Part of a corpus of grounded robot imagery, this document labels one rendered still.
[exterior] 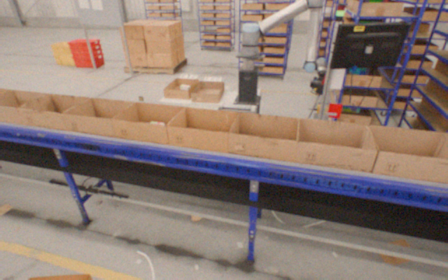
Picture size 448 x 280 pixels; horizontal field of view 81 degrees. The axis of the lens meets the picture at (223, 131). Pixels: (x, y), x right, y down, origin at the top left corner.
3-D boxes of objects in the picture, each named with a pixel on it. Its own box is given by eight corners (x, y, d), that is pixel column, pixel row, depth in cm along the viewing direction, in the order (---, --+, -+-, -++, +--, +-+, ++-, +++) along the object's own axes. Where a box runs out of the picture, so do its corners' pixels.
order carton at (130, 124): (186, 127, 192) (184, 106, 184) (169, 149, 168) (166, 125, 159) (139, 122, 202) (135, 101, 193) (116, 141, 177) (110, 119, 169)
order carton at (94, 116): (139, 122, 202) (135, 101, 193) (116, 141, 177) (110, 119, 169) (96, 117, 211) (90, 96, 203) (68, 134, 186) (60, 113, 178)
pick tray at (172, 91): (199, 87, 304) (199, 78, 299) (189, 99, 272) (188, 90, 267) (176, 85, 310) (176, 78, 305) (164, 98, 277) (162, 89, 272)
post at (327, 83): (325, 129, 229) (347, 21, 185) (325, 132, 225) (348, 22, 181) (311, 128, 232) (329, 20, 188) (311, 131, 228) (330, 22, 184)
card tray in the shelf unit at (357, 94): (336, 90, 290) (338, 81, 285) (366, 92, 284) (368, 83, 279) (341, 104, 256) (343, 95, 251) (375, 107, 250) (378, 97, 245)
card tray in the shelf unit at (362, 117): (334, 106, 300) (336, 98, 296) (363, 109, 292) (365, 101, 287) (336, 122, 267) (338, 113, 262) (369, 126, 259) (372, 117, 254)
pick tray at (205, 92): (225, 89, 295) (224, 81, 290) (218, 103, 262) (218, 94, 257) (200, 89, 299) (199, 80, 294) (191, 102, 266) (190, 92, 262)
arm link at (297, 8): (241, 30, 248) (319, -15, 220) (243, 29, 263) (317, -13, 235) (248, 45, 252) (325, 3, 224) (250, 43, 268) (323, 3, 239)
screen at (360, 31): (379, 99, 209) (407, 22, 177) (393, 109, 195) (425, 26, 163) (321, 101, 206) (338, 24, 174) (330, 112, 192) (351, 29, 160)
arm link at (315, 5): (325, -11, 210) (316, 73, 239) (323, -10, 221) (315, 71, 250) (310, -10, 213) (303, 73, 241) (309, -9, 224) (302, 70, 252)
